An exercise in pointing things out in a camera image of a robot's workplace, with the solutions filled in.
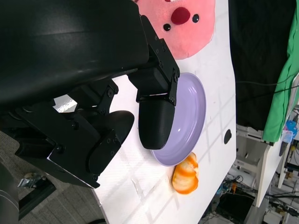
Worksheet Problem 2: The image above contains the green cloth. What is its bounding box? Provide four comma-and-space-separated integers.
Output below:
262, 0, 299, 146

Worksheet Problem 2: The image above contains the white desk frame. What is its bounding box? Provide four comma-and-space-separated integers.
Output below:
235, 125, 285, 208

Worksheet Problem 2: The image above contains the orange and white bun toy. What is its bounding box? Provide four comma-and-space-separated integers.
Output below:
172, 152, 200, 195

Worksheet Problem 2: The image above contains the black backdrop curtain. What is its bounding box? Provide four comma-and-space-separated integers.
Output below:
229, 0, 297, 131

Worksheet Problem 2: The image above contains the pink plush pig doll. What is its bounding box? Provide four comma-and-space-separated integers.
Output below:
134, 0, 216, 59

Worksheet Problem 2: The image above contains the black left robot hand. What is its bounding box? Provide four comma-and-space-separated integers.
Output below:
0, 0, 180, 189

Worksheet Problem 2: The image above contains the lilac plastic plate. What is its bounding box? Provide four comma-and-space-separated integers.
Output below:
150, 72, 207, 168

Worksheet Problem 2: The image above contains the thin black hanging cable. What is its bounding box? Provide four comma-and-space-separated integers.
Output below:
235, 74, 299, 86

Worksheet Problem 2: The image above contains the black round table grommet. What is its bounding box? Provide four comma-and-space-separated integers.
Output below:
223, 129, 232, 145

